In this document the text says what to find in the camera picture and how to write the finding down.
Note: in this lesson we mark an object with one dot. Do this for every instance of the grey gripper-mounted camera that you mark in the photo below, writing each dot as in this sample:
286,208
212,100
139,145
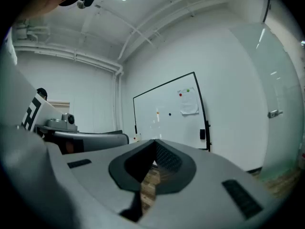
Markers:
69,118

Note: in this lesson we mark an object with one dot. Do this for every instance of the black whiteboard eraser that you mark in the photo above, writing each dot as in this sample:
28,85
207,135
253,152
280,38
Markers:
202,134

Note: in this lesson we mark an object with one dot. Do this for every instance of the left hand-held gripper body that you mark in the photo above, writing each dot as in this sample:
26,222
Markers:
47,108

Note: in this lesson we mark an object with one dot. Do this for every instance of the white ceiling pipes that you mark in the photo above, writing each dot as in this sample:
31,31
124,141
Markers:
71,55

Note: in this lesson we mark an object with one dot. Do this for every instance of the black-framed whiteboard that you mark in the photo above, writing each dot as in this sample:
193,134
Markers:
152,104

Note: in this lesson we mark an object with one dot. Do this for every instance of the frosted glass door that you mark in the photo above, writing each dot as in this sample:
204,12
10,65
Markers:
274,85

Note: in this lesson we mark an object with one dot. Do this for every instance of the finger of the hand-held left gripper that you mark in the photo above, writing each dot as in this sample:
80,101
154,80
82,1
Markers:
114,132
100,141

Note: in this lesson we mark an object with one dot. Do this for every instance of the person's white shirt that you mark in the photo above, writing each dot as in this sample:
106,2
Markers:
10,51

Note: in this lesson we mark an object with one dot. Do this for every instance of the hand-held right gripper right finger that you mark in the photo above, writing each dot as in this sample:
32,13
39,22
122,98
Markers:
209,190

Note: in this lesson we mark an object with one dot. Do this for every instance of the white printed paper sheet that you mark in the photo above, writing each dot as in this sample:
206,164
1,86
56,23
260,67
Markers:
189,104

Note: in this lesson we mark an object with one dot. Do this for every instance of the white door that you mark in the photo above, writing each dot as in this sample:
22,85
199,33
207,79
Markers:
59,116

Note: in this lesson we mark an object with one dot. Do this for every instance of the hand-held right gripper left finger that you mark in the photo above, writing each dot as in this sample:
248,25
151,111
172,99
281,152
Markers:
95,175

